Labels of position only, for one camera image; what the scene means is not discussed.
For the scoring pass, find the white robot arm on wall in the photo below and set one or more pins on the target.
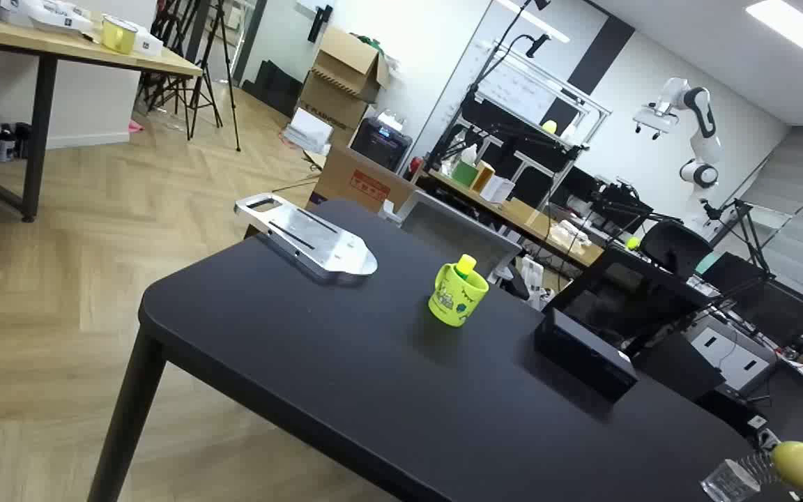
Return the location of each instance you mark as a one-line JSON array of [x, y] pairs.
[[679, 95]]

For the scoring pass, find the green plastic cup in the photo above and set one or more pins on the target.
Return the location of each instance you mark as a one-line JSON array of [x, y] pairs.
[[456, 293]]

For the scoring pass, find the clear glass cup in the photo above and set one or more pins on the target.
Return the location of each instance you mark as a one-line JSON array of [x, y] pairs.
[[728, 483]]

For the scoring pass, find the white stapler tray device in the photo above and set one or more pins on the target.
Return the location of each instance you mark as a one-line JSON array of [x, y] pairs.
[[325, 247]]

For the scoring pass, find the cardboard box red print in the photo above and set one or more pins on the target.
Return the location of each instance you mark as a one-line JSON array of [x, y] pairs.
[[358, 179]]

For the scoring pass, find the stacked cardboard boxes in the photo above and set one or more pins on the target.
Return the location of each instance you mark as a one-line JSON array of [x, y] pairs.
[[344, 78]]

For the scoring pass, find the black rectangular box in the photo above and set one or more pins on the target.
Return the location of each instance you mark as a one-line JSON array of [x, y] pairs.
[[584, 354]]

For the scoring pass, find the black monitor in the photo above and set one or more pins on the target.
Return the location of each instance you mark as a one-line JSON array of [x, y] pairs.
[[629, 303]]

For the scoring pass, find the black tripod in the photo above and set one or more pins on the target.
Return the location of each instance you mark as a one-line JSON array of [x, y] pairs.
[[191, 28]]

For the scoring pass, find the wooden table black legs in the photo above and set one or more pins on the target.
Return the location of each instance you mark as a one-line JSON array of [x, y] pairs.
[[51, 50]]

